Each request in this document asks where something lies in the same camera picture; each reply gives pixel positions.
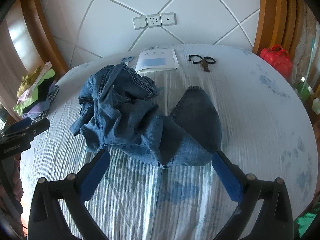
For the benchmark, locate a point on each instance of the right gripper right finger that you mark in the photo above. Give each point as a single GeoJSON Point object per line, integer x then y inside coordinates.
{"type": "Point", "coordinates": [275, 220]}

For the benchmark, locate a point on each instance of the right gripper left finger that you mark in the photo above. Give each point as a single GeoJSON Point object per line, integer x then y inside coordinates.
{"type": "Point", "coordinates": [46, 220]}

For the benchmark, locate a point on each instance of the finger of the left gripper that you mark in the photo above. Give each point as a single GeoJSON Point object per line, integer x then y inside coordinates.
{"type": "Point", "coordinates": [16, 127]}
{"type": "Point", "coordinates": [34, 129]}

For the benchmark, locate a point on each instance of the blue denim jeans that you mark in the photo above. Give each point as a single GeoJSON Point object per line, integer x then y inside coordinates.
{"type": "Point", "coordinates": [117, 110]}

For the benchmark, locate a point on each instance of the pile of colourful clothes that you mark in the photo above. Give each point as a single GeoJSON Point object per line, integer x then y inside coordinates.
{"type": "Point", "coordinates": [36, 93]}

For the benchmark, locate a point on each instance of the person's left hand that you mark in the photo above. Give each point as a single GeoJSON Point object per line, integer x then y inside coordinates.
{"type": "Point", "coordinates": [17, 189]}

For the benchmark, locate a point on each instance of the green plastic container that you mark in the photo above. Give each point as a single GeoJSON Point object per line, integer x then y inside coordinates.
{"type": "Point", "coordinates": [303, 90]}

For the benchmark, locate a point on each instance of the white paper booklet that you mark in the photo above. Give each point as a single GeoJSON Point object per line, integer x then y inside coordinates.
{"type": "Point", "coordinates": [157, 60]}

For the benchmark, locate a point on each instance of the red plastic bag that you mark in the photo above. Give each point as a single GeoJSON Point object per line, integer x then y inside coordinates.
{"type": "Point", "coordinates": [279, 59]}

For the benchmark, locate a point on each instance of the wooden headboard frame left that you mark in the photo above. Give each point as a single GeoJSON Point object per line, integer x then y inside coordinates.
{"type": "Point", "coordinates": [41, 36]}

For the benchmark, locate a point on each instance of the wooden headboard frame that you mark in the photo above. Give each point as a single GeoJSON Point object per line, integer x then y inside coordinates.
{"type": "Point", "coordinates": [41, 36]}
{"type": "Point", "coordinates": [280, 23]}

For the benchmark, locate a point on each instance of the blue handled scissors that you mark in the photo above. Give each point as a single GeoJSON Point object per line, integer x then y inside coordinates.
{"type": "Point", "coordinates": [128, 59]}

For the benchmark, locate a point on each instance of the white wall socket panel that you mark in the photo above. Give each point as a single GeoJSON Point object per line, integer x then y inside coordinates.
{"type": "Point", "coordinates": [156, 20]}

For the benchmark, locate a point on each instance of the wooden headboard frame right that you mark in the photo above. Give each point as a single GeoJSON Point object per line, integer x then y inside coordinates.
{"type": "Point", "coordinates": [280, 23]}

